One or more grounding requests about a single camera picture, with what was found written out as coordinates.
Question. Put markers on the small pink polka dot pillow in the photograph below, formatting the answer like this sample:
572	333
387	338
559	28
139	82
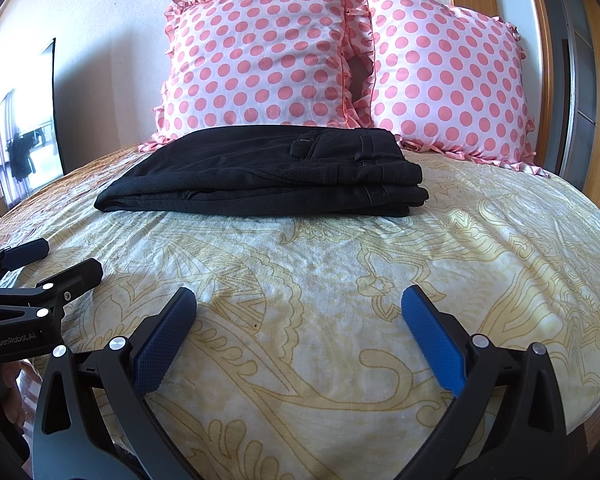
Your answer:
440	70

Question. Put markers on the yellow patterned bedspread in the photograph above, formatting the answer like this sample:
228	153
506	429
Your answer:
305	270

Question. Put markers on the dark framed glass panel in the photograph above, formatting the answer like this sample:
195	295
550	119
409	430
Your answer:
30	130

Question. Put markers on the large pink polka dot pillow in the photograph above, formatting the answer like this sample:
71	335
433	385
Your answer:
260	55

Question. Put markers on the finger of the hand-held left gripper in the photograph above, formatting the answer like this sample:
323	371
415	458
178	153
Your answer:
75	276
25	253

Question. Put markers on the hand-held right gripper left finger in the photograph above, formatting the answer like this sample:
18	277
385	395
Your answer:
165	345

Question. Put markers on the person's left hand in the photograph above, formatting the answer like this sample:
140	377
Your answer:
16	395

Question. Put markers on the black pants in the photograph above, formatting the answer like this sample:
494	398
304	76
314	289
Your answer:
260	175

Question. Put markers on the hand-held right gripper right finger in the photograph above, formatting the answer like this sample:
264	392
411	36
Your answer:
430	340

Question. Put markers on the wooden door frame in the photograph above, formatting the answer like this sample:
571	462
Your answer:
540	60

